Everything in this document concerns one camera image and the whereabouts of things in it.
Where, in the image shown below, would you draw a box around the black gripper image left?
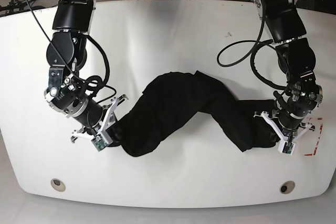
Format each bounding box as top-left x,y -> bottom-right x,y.
75,100 -> 122,146

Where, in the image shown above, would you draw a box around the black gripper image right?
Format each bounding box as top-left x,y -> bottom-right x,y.
275,110 -> 306,133

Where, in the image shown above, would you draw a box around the black T-shirt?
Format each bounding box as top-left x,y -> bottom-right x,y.
115,71 -> 279,157

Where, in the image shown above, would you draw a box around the black robot arm image left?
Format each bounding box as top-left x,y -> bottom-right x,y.
45,0 -> 126,151

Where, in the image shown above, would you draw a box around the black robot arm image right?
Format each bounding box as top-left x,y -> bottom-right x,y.
254,0 -> 323,132

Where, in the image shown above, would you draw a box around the red tape rectangle marking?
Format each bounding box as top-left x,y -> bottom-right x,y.
301,118 -> 323,156

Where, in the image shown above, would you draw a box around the right table grommet hole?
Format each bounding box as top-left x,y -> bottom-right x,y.
280,181 -> 296,194

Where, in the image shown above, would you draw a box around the table grommet hole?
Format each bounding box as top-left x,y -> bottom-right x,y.
280,181 -> 296,194
50,178 -> 66,192

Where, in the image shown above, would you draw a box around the left table grommet hole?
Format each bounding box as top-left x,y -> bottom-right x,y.
50,178 -> 66,192

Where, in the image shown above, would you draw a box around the black tripod leg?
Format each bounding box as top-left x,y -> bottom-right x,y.
1,0 -> 38,17

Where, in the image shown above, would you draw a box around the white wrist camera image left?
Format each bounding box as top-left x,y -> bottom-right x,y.
69,94 -> 129,153

